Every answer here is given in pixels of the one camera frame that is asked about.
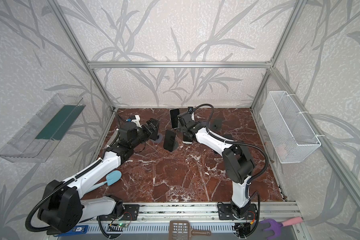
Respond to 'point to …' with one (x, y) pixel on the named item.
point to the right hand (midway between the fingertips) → (188, 118)
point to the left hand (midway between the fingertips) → (159, 120)
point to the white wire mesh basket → (292, 140)
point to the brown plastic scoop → (180, 230)
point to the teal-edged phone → (188, 136)
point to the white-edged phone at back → (174, 112)
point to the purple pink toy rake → (275, 227)
